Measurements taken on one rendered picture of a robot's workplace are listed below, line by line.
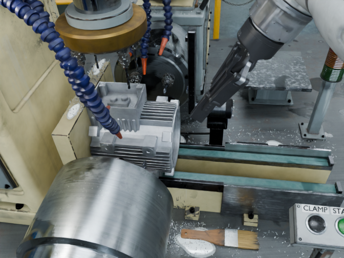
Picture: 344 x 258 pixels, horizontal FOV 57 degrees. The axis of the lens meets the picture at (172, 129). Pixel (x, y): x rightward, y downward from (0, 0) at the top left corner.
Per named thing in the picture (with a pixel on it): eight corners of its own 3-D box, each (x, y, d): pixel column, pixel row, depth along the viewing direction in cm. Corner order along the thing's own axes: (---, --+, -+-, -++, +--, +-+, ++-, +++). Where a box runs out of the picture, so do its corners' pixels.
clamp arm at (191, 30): (186, 114, 92) (184, 31, 74) (187, 108, 94) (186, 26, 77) (198, 115, 91) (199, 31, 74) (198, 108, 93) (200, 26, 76)
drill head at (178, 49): (113, 128, 101) (97, 58, 84) (141, 62, 131) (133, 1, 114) (190, 133, 97) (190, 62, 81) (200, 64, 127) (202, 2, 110)
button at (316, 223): (306, 232, 57) (309, 231, 55) (305, 215, 58) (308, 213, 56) (323, 234, 56) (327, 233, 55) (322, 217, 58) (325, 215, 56)
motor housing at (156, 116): (98, 182, 84) (81, 130, 71) (118, 134, 98) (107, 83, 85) (172, 189, 81) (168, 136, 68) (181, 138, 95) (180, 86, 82)
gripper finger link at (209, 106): (221, 94, 62) (220, 103, 60) (207, 110, 66) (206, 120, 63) (214, 90, 62) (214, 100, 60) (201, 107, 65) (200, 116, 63)
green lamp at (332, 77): (322, 81, 95) (326, 68, 92) (318, 71, 99) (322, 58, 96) (343, 82, 94) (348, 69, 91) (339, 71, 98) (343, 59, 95)
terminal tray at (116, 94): (91, 129, 77) (84, 106, 72) (104, 103, 84) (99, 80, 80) (139, 133, 75) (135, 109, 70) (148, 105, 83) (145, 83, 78)
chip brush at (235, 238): (179, 242, 83) (179, 241, 82) (181, 226, 87) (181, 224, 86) (259, 250, 80) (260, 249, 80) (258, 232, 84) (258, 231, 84)
